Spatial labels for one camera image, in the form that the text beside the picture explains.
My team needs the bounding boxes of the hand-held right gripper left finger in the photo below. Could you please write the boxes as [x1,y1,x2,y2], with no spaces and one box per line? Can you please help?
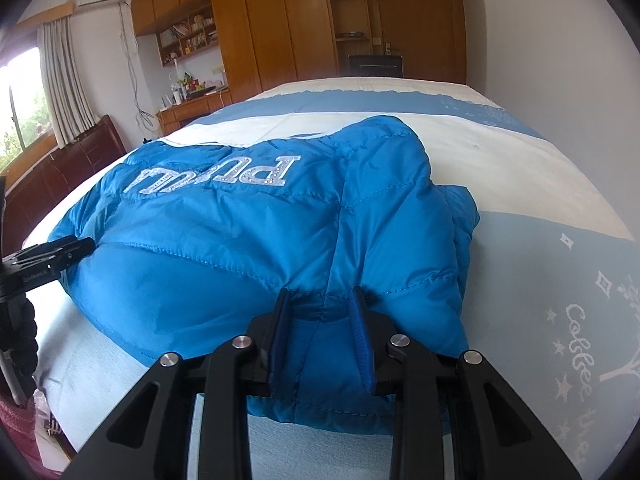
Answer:
[62,287,293,480]

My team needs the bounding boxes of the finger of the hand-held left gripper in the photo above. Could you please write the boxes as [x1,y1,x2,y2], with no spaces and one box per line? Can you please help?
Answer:
[20,236,97,287]

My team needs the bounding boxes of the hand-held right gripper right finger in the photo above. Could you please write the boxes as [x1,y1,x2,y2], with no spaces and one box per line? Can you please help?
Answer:
[348,286,581,480]

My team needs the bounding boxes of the blue puffer jacket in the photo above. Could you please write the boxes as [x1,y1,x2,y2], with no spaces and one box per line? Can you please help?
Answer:
[47,115,481,436]

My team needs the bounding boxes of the red cloth item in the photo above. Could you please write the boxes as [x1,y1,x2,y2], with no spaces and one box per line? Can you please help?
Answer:
[0,395,46,461]

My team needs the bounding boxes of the dark wooden headboard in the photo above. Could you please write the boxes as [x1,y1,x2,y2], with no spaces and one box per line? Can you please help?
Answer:
[0,115,127,256]

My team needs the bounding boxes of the window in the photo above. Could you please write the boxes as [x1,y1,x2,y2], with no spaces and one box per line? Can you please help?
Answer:
[0,47,56,173]

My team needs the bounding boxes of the beige curtain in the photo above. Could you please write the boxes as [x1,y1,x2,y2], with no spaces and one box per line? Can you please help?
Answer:
[37,17,101,148]

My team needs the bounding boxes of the bed with light blue blanket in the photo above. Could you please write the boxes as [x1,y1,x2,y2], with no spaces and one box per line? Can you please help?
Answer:
[37,76,640,480]

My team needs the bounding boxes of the wooden desk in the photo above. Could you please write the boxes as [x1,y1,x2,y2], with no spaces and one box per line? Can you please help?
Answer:
[157,87,233,136]

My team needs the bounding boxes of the wooden curtain pelmet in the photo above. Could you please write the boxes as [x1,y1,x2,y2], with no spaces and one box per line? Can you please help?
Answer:
[17,0,76,25]

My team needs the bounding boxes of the black chair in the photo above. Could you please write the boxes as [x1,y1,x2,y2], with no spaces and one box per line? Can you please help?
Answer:
[348,52,403,80]

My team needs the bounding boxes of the wooden wardrobe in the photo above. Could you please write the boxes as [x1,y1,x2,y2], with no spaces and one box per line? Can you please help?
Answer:
[131,0,341,111]

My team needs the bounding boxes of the wooden door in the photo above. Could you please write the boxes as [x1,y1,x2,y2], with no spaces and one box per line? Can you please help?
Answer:
[372,0,468,83]

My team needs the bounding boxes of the hanging wall cables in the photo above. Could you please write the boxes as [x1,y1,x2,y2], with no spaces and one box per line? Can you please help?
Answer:
[119,2,161,131]

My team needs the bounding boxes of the cluttered wooden wall shelf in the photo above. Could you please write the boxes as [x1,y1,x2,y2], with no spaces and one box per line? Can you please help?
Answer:
[157,10,221,66]

